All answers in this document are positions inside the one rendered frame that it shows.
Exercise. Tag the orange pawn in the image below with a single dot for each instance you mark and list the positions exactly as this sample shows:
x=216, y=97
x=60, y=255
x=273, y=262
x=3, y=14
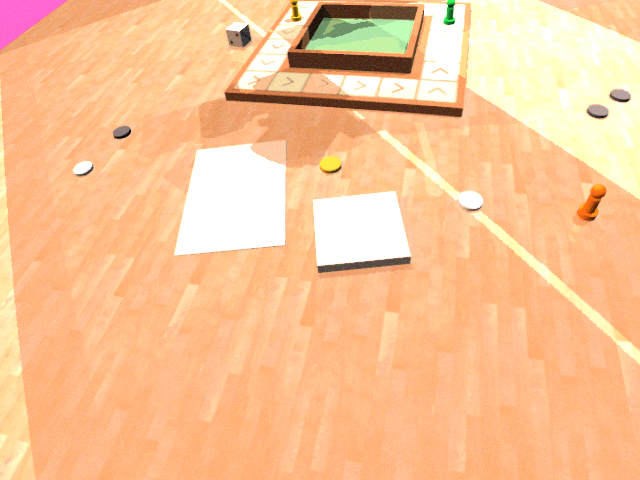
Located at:
x=588, y=211

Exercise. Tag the grey flat disc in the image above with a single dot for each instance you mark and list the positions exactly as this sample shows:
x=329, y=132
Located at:
x=121, y=132
x=597, y=111
x=619, y=95

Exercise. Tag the white flat disc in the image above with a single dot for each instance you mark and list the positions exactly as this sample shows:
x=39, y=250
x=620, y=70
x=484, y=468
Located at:
x=83, y=168
x=470, y=201

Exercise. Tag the white die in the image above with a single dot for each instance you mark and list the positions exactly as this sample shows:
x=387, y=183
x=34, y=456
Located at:
x=238, y=34

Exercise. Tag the green pawn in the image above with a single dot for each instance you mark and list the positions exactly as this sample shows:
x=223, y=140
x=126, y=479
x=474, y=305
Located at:
x=449, y=19

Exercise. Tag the white flat square slab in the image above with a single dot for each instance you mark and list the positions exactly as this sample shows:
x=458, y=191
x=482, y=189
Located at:
x=359, y=231

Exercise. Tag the yellow pawn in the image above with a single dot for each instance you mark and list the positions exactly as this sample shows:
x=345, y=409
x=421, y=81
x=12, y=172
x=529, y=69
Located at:
x=295, y=9

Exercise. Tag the yellow flat disc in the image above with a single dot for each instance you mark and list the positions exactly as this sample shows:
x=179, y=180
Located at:
x=330, y=164

